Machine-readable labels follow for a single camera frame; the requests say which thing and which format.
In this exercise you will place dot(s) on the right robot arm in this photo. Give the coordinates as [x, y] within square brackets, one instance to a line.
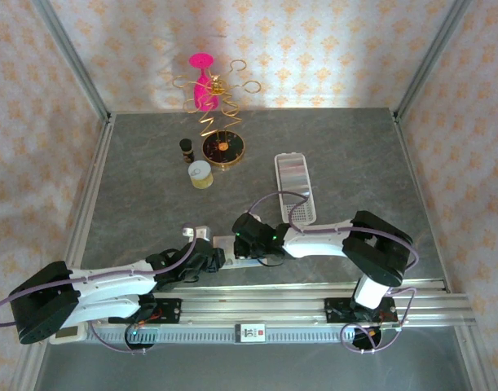
[375, 248]

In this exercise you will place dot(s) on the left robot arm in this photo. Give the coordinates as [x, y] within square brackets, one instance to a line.
[40, 301]

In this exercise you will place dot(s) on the aluminium side rail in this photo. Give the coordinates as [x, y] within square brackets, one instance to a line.
[91, 195]
[411, 163]

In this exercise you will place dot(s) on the beige card holder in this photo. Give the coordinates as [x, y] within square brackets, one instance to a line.
[227, 250]

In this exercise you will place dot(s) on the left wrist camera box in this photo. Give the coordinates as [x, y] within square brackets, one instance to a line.
[196, 234]

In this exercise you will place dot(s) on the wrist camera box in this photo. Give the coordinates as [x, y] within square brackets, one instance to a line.
[256, 218]
[196, 234]

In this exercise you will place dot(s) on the gold tin can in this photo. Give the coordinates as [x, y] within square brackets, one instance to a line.
[201, 175]

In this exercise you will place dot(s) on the small dark bottle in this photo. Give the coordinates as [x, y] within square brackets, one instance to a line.
[186, 148]

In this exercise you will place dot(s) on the pink wine glass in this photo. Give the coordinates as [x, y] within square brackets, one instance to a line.
[199, 93]

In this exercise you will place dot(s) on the white label with red mark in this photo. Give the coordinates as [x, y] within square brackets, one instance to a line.
[248, 333]

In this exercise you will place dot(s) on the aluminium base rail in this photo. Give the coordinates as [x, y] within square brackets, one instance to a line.
[252, 303]

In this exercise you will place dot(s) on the aluminium frame post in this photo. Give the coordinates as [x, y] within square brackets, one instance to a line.
[432, 61]
[71, 61]

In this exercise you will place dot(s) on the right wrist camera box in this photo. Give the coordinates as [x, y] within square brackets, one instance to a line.
[256, 218]

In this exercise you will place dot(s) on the stack of credit cards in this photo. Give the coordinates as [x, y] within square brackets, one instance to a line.
[292, 173]

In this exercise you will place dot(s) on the white perforated plastic tray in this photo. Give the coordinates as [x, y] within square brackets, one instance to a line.
[301, 213]

